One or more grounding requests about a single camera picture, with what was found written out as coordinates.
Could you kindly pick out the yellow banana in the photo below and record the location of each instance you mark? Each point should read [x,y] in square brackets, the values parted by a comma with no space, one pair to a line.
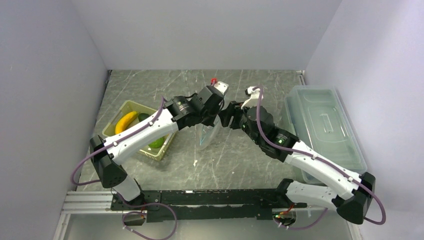
[125,121]

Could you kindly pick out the aluminium frame rail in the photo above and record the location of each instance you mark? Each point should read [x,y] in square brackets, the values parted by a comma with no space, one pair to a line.
[87,202]

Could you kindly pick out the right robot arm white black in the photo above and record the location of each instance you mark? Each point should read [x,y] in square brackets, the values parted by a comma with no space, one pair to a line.
[347,192]

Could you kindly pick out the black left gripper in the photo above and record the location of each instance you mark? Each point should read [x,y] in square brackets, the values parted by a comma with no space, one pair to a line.
[210,122]

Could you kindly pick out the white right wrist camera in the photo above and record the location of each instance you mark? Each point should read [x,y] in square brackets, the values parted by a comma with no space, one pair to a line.
[255,95]

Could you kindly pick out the clear zip bag blue zipper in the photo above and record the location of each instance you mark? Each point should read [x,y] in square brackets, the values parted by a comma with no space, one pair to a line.
[205,134]

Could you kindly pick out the clear plastic lidded container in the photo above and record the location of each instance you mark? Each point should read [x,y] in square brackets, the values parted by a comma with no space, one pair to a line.
[316,116]

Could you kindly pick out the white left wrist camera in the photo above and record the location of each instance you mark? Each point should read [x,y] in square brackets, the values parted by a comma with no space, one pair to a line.
[222,87]

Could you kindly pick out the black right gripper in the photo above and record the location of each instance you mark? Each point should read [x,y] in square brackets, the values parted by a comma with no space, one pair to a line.
[227,113]

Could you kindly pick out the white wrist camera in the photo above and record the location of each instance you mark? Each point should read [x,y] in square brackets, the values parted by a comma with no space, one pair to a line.
[222,87]
[255,95]

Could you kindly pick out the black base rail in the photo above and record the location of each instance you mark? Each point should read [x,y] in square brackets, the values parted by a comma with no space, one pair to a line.
[167,205]

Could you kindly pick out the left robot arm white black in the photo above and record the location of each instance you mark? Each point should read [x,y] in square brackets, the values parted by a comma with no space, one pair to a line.
[108,155]

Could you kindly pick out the pale yellow plastic basket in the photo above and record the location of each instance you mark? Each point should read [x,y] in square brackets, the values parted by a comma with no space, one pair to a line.
[128,106]

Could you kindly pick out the green bumpy fruit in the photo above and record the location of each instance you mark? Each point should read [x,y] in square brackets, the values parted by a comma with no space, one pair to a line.
[158,143]

